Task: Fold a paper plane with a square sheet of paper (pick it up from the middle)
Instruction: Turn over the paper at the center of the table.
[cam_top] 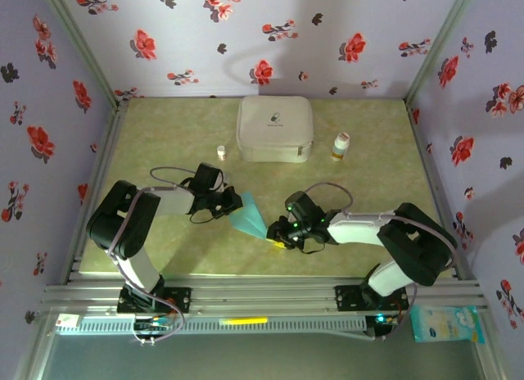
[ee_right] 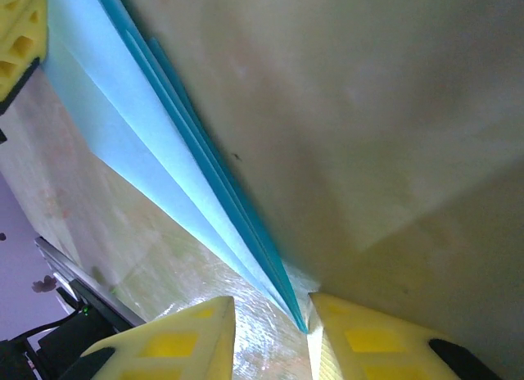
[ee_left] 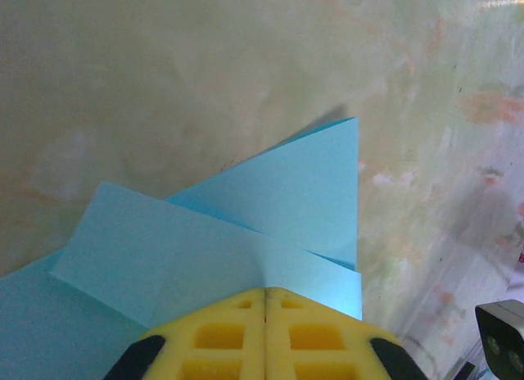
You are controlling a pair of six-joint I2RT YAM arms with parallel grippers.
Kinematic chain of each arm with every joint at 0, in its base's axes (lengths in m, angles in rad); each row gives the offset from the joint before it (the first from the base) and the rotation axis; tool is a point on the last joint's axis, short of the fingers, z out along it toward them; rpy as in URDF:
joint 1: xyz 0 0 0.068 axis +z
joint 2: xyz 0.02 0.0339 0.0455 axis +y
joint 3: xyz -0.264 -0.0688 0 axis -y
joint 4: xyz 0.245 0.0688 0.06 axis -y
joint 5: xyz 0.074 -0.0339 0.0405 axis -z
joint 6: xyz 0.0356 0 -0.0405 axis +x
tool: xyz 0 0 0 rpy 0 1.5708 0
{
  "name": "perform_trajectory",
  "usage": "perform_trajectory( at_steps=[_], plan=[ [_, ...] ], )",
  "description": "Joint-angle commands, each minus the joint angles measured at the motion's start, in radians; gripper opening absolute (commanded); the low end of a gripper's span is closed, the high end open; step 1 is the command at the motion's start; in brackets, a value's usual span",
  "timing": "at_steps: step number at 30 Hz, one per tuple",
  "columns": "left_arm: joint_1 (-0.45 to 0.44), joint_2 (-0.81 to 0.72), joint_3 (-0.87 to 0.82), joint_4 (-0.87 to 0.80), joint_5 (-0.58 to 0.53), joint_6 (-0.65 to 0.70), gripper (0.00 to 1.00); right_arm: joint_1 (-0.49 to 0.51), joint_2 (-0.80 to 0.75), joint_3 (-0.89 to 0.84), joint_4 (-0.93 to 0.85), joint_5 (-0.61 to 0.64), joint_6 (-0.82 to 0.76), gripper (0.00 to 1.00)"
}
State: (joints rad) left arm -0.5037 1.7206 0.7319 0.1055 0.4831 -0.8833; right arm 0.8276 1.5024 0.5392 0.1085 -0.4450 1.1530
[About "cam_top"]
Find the light blue cloth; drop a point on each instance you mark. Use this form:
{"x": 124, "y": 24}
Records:
{"x": 247, "y": 216}

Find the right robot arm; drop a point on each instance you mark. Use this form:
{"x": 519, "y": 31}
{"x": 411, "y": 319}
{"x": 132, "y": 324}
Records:
{"x": 417, "y": 249}

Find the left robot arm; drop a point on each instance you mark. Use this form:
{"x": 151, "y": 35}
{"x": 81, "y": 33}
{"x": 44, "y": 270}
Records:
{"x": 118, "y": 228}

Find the small white pill bottle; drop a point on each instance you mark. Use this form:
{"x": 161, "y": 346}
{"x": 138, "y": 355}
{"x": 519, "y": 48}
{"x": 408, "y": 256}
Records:
{"x": 221, "y": 152}

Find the white zippered medicine case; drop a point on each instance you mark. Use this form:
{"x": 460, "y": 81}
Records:
{"x": 274, "y": 126}

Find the white capped amber pill bottle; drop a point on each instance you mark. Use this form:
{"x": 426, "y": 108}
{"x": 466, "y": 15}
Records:
{"x": 340, "y": 146}

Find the yellow label strip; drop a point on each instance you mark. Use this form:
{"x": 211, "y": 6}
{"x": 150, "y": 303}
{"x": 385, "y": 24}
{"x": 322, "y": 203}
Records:
{"x": 243, "y": 321}

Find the blue wet wipes pack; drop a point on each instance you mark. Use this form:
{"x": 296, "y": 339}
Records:
{"x": 446, "y": 324}

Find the small white box red label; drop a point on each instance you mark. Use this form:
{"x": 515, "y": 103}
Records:
{"x": 67, "y": 320}

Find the aluminium front rail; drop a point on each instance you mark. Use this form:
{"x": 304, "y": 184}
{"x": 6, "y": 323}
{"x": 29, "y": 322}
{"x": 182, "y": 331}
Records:
{"x": 262, "y": 294}

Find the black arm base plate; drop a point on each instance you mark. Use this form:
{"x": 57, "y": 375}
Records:
{"x": 180, "y": 300}
{"x": 346, "y": 298}

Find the aluminium side rail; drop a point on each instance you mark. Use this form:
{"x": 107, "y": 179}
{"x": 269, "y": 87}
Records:
{"x": 419, "y": 142}
{"x": 108, "y": 142}

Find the aluminium corner post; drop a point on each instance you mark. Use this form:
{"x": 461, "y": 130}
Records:
{"x": 82, "y": 44}
{"x": 441, "y": 44}

